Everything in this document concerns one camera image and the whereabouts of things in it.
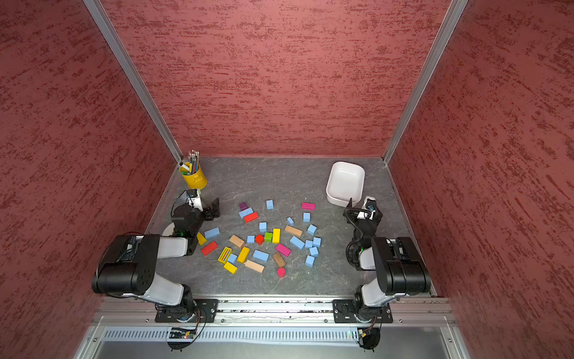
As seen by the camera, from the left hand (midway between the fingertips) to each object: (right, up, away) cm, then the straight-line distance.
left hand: (208, 202), depth 93 cm
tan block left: (+14, -15, -6) cm, 21 cm away
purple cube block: (+13, -3, +8) cm, 16 cm away
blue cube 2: (+24, -10, -1) cm, 26 cm away
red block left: (+3, -18, -6) cm, 19 cm away
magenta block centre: (+33, -19, -4) cm, 38 cm away
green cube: (+27, -14, -4) cm, 30 cm away
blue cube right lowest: (+43, -22, -10) cm, 49 cm away
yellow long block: (+17, -20, -8) cm, 27 cm away
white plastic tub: (+63, +8, +16) cm, 66 cm away
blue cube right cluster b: (+47, -15, -6) cm, 49 cm away
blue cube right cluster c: (+45, -18, -8) cm, 49 cm away
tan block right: (+39, -13, -1) cm, 41 cm away
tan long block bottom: (+22, -23, -10) cm, 33 cm away
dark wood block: (+31, -22, -8) cm, 39 cm away
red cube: (+23, -15, -4) cm, 28 cm away
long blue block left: (+3, -13, -2) cm, 13 cm away
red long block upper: (+18, -7, +5) cm, 20 cm away
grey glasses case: (-1, +5, -12) cm, 13 cm away
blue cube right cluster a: (+43, -17, -4) cm, 47 cm away
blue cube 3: (+45, -12, -1) cm, 46 cm away
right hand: (+65, 0, -4) cm, 65 cm away
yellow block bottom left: (+13, -24, -10) cm, 29 cm away
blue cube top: (+26, -2, +7) cm, 27 cm away
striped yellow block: (+10, -19, -8) cm, 23 cm away
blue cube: (+43, -7, +2) cm, 43 cm away
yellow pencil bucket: (-9, +12, +7) cm, 16 cm away
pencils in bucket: (-10, +16, +6) cm, 20 cm away
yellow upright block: (+30, -14, -1) cm, 33 cm away
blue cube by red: (+19, -15, -3) cm, 24 cm away
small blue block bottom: (+13, -21, -8) cm, 26 cm away
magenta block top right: (+44, -3, +10) cm, 45 cm away
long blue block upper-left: (+15, -5, +4) cm, 17 cm away
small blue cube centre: (+35, -9, +1) cm, 37 cm away
